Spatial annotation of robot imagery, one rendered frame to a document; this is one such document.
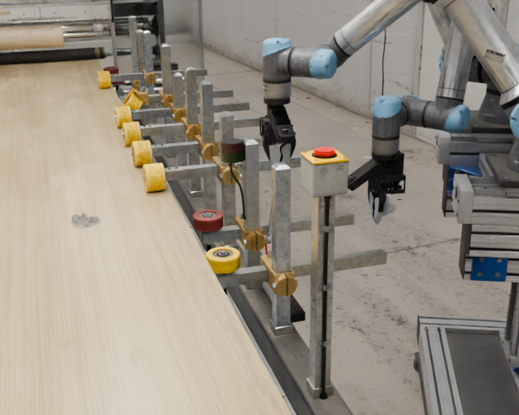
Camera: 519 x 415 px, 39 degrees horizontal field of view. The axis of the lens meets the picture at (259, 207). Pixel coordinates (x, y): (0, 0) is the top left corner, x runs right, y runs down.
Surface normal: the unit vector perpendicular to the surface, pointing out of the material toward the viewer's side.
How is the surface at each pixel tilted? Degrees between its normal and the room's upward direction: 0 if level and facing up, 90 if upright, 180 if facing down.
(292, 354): 0
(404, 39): 90
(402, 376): 0
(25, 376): 0
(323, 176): 90
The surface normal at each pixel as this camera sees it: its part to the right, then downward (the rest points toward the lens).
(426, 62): -0.92, 0.15
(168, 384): -0.01, -0.93
